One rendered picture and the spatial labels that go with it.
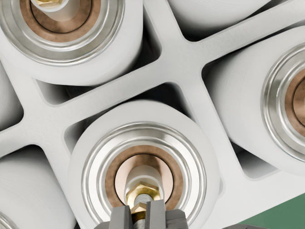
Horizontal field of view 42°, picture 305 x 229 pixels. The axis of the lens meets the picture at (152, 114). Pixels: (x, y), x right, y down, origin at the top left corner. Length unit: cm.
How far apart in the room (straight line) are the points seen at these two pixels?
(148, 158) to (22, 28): 11
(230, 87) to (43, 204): 15
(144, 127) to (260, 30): 14
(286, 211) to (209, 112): 26
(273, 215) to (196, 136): 31
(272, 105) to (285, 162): 4
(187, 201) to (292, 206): 31
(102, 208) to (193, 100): 12
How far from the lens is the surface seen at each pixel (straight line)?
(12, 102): 36
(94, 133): 24
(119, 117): 24
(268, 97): 25
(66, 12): 23
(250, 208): 33
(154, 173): 23
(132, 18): 24
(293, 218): 55
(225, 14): 29
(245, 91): 25
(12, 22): 25
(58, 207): 31
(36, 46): 25
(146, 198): 19
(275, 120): 25
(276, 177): 33
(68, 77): 25
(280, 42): 26
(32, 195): 28
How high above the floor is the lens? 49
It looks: 86 degrees down
